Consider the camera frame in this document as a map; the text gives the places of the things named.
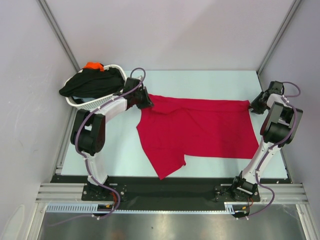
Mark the white plastic laundry basket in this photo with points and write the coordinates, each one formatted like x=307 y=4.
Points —
x=97 y=102

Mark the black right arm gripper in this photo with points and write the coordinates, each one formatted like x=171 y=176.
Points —
x=256 y=105

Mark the red t shirt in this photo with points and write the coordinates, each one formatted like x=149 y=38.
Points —
x=177 y=127

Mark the aluminium front rail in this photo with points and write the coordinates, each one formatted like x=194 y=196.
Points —
x=74 y=193

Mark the orange t shirt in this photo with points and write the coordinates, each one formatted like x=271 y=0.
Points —
x=94 y=66

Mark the right aluminium corner post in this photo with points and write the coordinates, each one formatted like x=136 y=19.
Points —
x=294 y=7

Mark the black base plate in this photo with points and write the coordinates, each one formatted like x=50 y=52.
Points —
x=97 y=193
x=225 y=193

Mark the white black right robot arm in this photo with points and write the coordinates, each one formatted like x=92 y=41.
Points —
x=277 y=130

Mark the left aluminium corner post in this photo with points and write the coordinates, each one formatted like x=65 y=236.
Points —
x=53 y=23

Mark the light blue t shirt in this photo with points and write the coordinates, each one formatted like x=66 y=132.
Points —
x=80 y=100

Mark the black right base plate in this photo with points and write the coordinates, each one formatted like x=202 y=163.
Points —
x=225 y=193

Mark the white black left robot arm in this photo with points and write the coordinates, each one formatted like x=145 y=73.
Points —
x=88 y=133

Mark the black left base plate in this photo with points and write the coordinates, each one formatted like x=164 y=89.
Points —
x=97 y=193

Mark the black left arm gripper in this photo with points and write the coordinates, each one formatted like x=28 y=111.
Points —
x=147 y=102

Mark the white slotted cable duct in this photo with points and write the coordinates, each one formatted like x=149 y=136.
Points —
x=79 y=208

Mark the black t shirt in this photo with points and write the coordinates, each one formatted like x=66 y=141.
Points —
x=92 y=83

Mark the aluminium corner post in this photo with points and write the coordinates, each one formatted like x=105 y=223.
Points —
x=294 y=7
x=53 y=23

